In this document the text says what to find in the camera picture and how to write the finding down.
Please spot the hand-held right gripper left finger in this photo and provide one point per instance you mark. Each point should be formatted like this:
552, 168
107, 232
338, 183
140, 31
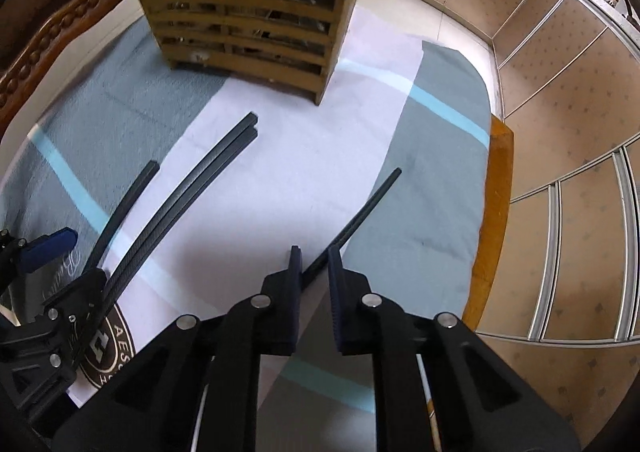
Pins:
295, 282

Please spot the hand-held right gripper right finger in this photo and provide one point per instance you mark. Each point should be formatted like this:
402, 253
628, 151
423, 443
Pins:
337, 292

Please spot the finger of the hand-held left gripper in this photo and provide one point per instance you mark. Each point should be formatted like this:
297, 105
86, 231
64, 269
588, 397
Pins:
50, 246
80, 289

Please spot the black chopstick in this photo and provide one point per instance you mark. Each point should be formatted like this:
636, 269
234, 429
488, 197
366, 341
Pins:
135, 192
370, 203

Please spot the bamboo slatted utensil holder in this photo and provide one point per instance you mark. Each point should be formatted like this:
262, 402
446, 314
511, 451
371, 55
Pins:
240, 12

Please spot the grey and white striped cloth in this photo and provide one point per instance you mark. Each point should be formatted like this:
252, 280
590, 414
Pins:
300, 172

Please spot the carved brown wooden chair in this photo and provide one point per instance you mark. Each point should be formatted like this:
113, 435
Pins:
55, 17

